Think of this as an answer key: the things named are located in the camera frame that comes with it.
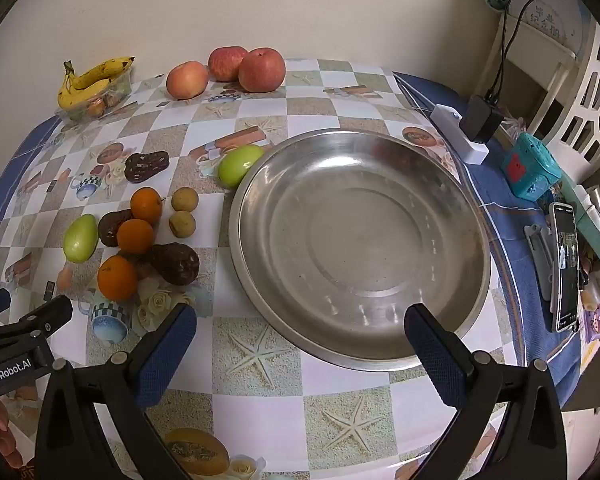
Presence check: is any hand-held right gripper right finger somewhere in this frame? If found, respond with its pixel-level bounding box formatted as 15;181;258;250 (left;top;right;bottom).
404;303;567;480

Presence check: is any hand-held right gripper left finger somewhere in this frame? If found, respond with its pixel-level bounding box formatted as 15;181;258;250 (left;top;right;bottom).
35;304;197;480

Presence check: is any small orange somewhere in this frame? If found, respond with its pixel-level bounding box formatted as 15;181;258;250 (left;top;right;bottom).
129;187;163;225
116;218;155;255
97;255;139;303

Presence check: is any green oval fruit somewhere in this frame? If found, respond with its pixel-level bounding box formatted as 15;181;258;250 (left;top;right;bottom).
63;213;99;263
217;144;265;190

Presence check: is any large dark brown wrinkled date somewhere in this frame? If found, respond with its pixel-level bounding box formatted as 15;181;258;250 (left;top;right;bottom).
147;242;201;286

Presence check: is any round metal basin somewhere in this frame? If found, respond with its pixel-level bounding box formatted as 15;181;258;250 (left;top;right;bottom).
228;129;492;372

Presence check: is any tan round longan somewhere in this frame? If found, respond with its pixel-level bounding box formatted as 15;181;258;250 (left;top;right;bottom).
171;186;199;213
168;210;197;237

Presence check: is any person's left hand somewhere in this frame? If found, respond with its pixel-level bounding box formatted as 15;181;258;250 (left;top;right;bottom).
0;399;27;472

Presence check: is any checkered printed tablecloth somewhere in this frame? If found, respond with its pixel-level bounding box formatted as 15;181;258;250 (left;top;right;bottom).
0;57;533;480

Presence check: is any grey phone holder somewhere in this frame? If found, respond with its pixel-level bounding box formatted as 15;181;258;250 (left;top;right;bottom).
523;223;554;302

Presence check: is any black smartphone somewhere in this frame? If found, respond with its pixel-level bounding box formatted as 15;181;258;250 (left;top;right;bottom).
549;202;581;334

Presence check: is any mint green long box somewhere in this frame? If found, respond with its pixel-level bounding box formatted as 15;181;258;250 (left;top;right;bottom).
559;169;600;267

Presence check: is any white power strip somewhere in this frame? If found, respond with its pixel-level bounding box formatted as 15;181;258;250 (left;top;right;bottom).
429;104;490;165

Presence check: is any clear plastic fruit container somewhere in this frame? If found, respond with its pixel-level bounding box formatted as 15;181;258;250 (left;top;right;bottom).
55;67;133;122

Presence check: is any black power adapter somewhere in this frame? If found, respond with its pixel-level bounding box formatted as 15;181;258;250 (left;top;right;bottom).
459;94;505;144

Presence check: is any yellow banana bunch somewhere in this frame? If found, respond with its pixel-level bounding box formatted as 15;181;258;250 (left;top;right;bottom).
57;56;135;109

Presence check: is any pale peach-coloured apple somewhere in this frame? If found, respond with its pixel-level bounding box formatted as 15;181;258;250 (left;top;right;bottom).
166;61;210;100

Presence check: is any red apple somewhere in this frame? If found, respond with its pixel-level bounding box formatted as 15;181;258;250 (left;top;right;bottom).
208;46;249;82
238;47;286;93

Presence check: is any white chair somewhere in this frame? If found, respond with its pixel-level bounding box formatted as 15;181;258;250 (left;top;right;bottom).
472;0;600;183

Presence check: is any teal toy camera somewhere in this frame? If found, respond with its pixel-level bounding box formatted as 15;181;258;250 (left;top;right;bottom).
501;133;562;202

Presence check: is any white power strip cable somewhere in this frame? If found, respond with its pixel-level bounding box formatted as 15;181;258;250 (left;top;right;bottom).
393;72;437;112

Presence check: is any black adapter cable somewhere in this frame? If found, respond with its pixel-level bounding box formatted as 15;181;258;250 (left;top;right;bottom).
494;0;561;103
484;0;546;101

